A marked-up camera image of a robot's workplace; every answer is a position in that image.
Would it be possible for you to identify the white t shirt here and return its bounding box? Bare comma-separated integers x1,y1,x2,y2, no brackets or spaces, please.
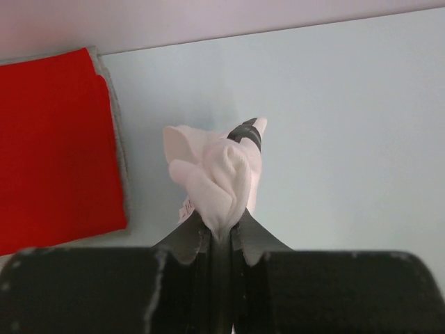
163,118,267,240

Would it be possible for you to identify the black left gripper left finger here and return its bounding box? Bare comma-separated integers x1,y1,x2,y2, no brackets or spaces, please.
1,214,211,333

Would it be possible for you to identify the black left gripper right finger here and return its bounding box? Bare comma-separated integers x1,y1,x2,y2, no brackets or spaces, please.
231,212,444,333

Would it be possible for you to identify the folded red t shirt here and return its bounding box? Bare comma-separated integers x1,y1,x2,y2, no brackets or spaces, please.
1,48,129,255

